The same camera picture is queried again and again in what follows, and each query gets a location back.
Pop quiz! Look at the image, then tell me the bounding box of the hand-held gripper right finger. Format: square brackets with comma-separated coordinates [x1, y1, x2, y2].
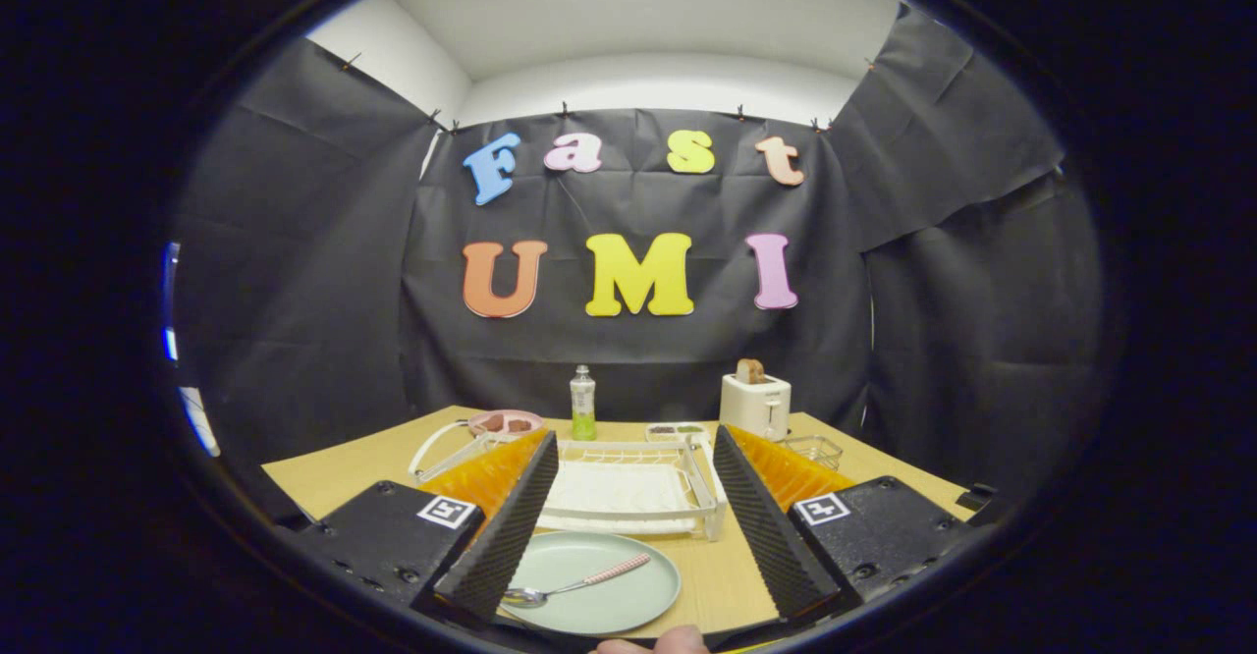
[712, 424, 973, 621]

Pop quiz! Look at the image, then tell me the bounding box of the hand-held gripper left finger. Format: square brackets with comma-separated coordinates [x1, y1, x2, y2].
[295, 429, 560, 626]

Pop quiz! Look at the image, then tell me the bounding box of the white wire dish rack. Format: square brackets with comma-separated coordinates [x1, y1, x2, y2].
[408, 419, 729, 543]

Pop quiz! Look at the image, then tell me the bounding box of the metal wire basket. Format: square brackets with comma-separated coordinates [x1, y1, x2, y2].
[781, 435, 845, 472]

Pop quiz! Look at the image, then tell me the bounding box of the spoon with pink checkered handle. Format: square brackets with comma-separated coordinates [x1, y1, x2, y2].
[501, 552, 652, 609]

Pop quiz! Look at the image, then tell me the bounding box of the pale green plate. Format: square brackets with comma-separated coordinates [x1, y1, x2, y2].
[496, 530, 683, 636]

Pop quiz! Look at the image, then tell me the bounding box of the pink plate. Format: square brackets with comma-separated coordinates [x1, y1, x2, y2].
[466, 409, 545, 442]

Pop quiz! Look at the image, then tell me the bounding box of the white toaster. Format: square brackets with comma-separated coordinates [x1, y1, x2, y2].
[719, 373, 792, 442]

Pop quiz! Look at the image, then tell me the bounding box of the clear bottle with green drink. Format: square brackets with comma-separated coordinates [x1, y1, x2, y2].
[570, 364, 598, 442]

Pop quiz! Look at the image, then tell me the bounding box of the black backdrop cloth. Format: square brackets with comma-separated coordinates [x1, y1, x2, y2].
[167, 6, 1101, 527]

